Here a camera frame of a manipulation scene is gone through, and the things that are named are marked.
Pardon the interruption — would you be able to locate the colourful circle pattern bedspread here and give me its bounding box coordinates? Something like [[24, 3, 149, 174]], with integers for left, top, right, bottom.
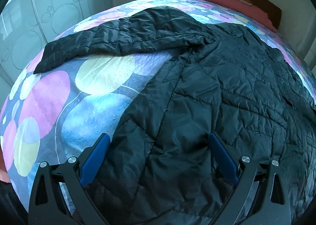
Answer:
[[1, 0, 315, 211]]

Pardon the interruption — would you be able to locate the red pillow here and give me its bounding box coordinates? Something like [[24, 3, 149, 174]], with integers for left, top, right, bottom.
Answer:
[[205, 0, 277, 32]]

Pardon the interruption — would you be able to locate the black quilted puffer jacket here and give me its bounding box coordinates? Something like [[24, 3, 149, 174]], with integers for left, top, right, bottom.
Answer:
[[35, 7, 315, 224]]

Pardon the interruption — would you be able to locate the grey curtain right wall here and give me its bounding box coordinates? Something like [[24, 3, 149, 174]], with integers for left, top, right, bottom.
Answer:
[[304, 40, 316, 71]]

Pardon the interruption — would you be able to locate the frosted glass wardrobe door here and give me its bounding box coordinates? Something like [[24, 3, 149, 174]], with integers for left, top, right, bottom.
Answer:
[[1, 0, 111, 85]]

